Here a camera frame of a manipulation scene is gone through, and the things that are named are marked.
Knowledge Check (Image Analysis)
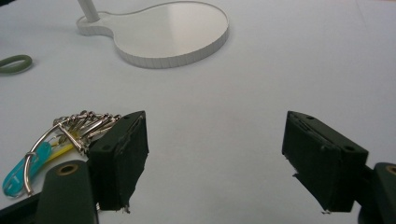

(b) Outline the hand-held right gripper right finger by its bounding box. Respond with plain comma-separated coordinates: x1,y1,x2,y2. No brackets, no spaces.
281,110,370,215

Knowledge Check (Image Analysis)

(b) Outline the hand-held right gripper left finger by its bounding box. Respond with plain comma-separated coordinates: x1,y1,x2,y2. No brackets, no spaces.
87,110,149,214

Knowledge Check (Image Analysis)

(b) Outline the silver key ring with tags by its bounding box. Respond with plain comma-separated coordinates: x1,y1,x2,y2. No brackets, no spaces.
2,109,122,199

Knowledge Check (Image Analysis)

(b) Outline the green elastic hair tie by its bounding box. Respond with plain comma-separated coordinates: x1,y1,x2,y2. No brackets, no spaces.
0,54,34,75

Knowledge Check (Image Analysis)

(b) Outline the white stand with pole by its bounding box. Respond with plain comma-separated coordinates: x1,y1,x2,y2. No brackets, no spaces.
76,0,231,70

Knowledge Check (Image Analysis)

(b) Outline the white table mat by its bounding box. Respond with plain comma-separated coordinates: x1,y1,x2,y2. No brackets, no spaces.
0,0,396,224

